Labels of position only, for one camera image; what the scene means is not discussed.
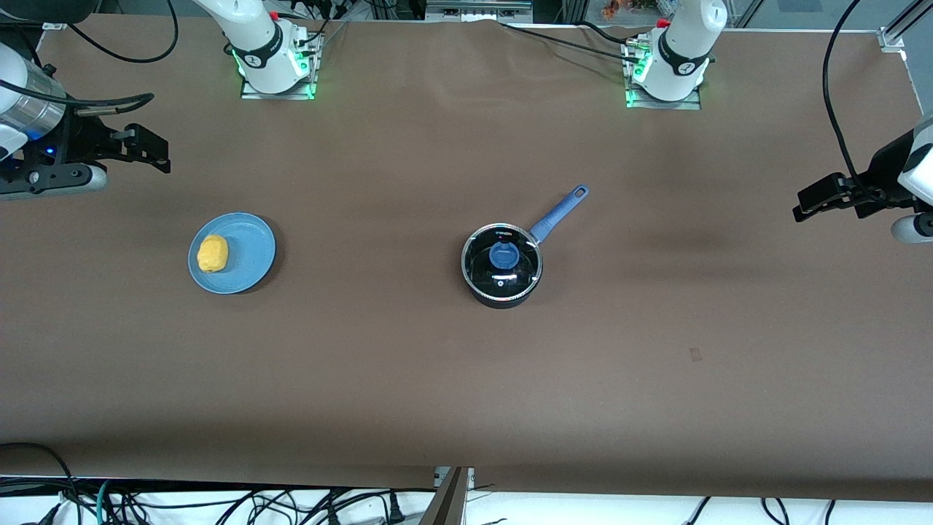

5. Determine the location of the black pot with blue handle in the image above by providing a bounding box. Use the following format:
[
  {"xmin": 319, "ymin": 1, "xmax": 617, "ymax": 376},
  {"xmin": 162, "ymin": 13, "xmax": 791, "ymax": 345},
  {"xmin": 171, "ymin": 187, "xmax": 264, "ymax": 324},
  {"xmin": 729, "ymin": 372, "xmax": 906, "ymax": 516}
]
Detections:
[{"xmin": 461, "ymin": 184, "xmax": 590, "ymax": 310}]

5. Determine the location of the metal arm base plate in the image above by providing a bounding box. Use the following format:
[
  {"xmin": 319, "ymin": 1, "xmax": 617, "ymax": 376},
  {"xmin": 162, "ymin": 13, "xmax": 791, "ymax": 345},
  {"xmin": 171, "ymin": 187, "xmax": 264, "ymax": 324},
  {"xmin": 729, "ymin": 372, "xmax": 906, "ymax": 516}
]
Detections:
[
  {"xmin": 241, "ymin": 33, "xmax": 321, "ymax": 101},
  {"xmin": 625, "ymin": 40, "xmax": 702, "ymax": 110}
]

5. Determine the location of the blue round plate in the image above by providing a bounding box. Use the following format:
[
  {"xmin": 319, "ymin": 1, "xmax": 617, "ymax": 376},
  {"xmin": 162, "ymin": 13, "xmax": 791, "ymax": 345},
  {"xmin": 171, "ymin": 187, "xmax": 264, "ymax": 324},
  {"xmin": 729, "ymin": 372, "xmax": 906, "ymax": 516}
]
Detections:
[{"xmin": 188, "ymin": 212, "xmax": 277, "ymax": 295}]

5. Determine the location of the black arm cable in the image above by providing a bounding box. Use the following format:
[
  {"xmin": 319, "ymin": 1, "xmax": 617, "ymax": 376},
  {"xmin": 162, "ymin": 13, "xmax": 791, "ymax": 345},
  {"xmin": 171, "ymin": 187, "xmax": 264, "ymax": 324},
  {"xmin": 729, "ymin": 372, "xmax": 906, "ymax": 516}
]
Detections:
[
  {"xmin": 0, "ymin": 0, "xmax": 179, "ymax": 119},
  {"xmin": 824, "ymin": 0, "xmax": 886, "ymax": 201}
]

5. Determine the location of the aluminium frame profile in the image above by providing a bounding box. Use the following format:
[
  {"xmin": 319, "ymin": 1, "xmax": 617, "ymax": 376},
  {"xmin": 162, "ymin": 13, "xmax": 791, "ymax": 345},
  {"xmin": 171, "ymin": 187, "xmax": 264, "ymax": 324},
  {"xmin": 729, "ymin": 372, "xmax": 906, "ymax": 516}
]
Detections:
[{"xmin": 878, "ymin": 0, "xmax": 933, "ymax": 52}]

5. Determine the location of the yellow potato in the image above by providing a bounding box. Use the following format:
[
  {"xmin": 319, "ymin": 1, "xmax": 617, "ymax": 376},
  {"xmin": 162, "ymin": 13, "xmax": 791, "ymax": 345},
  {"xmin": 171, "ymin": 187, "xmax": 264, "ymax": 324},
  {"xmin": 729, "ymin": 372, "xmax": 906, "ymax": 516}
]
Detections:
[{"xmin": 197, "ymin": 234, "xmax": 230, "ymax": 273}]

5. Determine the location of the brown table cover sheet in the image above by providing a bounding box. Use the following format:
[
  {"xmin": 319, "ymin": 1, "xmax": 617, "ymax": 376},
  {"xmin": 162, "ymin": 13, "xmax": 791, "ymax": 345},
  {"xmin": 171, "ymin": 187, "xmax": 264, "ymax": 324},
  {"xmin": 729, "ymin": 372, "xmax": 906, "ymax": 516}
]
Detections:
[{"xmin": 0, "ymin": 15, "xmax": 933, "ymax": 504}]

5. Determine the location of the glass lid with blue knob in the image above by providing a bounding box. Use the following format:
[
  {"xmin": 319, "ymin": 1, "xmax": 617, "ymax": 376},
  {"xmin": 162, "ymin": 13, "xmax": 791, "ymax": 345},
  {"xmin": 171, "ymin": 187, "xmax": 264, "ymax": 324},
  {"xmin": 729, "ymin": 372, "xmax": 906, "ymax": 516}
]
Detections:
[{"xmin": 462, "ymin": 223, "xmax": 544, "ymax": 303}]

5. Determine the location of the metal table bracket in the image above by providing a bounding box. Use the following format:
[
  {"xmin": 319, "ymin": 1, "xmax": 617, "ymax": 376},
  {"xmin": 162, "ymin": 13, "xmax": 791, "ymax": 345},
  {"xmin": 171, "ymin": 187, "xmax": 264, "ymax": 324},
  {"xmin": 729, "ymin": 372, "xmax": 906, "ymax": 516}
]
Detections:
[{"xmin": 417, "ymin": 467, "xmax": 476, "ymax": 525}]

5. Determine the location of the grey metal device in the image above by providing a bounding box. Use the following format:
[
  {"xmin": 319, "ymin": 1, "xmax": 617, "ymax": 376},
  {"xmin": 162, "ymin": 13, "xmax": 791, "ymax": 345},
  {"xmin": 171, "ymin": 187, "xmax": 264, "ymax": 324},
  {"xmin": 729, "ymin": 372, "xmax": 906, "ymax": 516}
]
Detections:
[{"xmin": 425, "ymin": 0, "xmax": 534, "ymax": 23}]

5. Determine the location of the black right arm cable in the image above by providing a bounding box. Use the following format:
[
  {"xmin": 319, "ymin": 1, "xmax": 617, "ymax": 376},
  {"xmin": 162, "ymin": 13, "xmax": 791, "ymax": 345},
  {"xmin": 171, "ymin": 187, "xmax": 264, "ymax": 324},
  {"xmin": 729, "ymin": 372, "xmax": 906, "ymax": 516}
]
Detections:
[{"xmin": 0, "ymin": 0, "xmax": 179, "ymax": 119}]

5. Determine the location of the black cable across table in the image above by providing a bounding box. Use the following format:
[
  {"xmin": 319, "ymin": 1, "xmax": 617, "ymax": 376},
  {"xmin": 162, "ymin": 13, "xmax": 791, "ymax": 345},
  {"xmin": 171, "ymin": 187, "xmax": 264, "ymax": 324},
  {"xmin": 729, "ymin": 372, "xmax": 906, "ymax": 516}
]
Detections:
[{"xmin": 499, "ymin": 20, "xmax": 642, "ymax": 63}]

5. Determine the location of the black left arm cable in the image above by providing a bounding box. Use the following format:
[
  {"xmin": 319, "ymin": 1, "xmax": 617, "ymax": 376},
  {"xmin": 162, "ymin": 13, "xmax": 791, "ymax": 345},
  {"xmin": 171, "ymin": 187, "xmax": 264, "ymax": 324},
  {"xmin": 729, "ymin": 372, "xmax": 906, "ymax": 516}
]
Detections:
[{"xmin": 824, "ymin": 0, "xmax": 886, "ymax": 201}]

